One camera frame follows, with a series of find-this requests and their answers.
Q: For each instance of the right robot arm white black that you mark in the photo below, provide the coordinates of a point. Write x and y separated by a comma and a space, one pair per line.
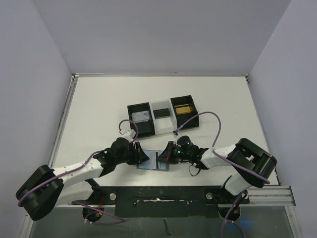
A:
253, 164

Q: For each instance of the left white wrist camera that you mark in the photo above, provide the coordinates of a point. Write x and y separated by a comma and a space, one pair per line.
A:
129, 134

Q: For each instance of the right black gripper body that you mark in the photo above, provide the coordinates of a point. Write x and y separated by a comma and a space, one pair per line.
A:
170, 152

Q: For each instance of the gold card in right bin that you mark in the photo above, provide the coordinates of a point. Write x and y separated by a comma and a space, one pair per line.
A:
184, 109

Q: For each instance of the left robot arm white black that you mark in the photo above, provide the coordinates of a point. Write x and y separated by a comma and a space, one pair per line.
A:
42, 190

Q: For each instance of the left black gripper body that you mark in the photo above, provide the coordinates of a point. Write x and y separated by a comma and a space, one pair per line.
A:
136, 152

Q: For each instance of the grey leather card holder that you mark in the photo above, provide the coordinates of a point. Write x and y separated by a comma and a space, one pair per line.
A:
152, 164

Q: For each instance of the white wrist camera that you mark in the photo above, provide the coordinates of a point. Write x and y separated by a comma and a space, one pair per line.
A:
129, 134
176, 133

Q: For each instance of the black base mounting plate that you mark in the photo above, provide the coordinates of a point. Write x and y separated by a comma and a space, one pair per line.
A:
161, 201

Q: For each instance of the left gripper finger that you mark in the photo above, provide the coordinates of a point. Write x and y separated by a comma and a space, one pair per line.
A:
134, 160
141, 155

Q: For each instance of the silver card in left bin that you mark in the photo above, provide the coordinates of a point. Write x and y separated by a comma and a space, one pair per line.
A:
141, 116

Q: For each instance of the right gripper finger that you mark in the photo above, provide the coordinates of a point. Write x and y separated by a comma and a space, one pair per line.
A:
177, 161
168, 153

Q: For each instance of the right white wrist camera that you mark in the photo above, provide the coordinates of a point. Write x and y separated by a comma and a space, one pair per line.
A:
176, 133

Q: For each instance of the black white three-bin tray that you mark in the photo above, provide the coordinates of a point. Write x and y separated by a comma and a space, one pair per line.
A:
165, 125

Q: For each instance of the black card in middle bin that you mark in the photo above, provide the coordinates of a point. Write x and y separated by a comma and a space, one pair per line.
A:
161, 113

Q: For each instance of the aluminium frame rail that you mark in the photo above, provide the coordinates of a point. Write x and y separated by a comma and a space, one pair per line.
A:
271, 195

